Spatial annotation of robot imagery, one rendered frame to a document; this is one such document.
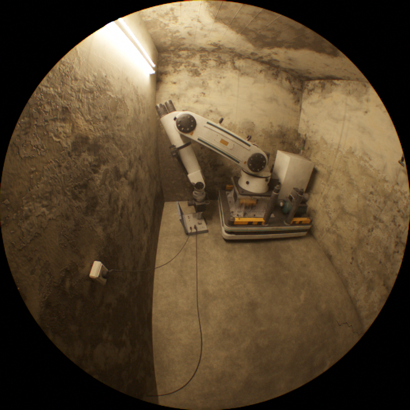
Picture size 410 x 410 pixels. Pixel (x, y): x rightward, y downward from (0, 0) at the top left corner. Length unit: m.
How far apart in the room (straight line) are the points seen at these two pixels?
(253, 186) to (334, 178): 1.29
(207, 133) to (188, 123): 0.19
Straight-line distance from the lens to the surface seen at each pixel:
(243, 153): 1.37
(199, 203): 1.70
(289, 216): 1.79
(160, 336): 1.42
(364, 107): 2.26
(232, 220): 1.49
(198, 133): 1.27
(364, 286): 2.29
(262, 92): 2.38
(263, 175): 1.59
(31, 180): 0.47
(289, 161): 1.86
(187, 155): 1.45
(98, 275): 0.61
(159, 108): 1.47
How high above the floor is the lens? 1.38
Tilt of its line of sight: 36 degrees down
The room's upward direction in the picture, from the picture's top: 2 degrees clockwise
